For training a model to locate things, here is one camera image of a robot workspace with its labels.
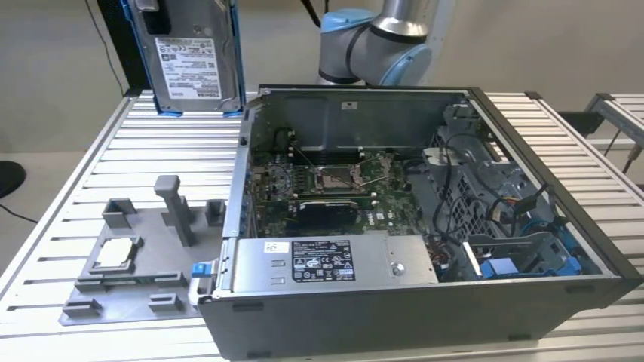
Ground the black frame post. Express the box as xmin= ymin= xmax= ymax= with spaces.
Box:
xmin=95 ymin=0 xmax=152 ymax=88

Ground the CPU socket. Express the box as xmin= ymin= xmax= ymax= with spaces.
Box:
xmin=313 ymin=165 xmax=361 ymax=192

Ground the metal slat side table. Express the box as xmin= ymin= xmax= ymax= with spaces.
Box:
xmin=585 ymin=92 xmax=644 ymax=152

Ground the black graphics card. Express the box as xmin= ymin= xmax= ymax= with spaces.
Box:
xmin=296 ymin=199 xmax=361 ymax=232

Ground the black round chair base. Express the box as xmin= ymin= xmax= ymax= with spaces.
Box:
xmin=0 ymin=160 xmax=27 ymax=199

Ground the grey parts rack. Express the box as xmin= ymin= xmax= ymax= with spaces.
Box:
xmin=59 ymin=174 xmax=228 ymax=326

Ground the black floor cable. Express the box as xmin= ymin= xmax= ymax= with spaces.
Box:
xmin=0 ymin=203 xmax=39 ymax=225

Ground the grey metal disk bay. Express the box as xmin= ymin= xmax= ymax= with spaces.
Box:
xmin=407 ymin=124 xmax=580 ymax=282

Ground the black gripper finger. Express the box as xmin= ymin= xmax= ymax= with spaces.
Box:
xmin=141 ymin=10 xmax=173 ymax=37

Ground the silver CPU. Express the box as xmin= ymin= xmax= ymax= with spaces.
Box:
xmin=95 ymin=238 xmax=137 ymax=269

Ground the black camera cable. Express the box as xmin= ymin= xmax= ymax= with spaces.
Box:
xmin=84 ymin=0 xmax=125 ymax=95

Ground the black looped wire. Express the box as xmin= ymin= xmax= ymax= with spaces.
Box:
xmin=433 ymin=132 xmax=504 ymax=242

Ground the black open PC case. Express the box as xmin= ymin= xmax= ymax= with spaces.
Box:
xmin=199 ymin=83 xmax=637 ymax=361

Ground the metal socket cover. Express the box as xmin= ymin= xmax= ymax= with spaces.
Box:
xmin=352 ymin=154 xmax=396 ymax=186

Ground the thin wire locking lever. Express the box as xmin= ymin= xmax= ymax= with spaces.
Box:
xmin=289 ymin=144 xmax=319 ymax=170

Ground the hard disk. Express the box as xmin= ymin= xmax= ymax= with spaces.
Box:
xmin=121 ymin=0 xmax=248 ymax=119

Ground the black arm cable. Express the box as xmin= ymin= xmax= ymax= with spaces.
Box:
xmin=300 ymin=0 xmax=331 ymax=28

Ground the black connector wire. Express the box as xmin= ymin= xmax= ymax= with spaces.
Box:
xmin=515 ymin=183 xmax=551 ymax=216

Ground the silver power supply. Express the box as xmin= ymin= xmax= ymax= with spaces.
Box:
xmin=232 ymin=235 xmax=437 ymax=294

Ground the blue plastic bay bracket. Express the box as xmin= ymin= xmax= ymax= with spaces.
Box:
xmin=480 ymin=258 xmax=520 ymax=280

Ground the green motherboard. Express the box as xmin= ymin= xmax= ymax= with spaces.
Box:
xmin=248 ymin=149 xmax=428 ymax=239

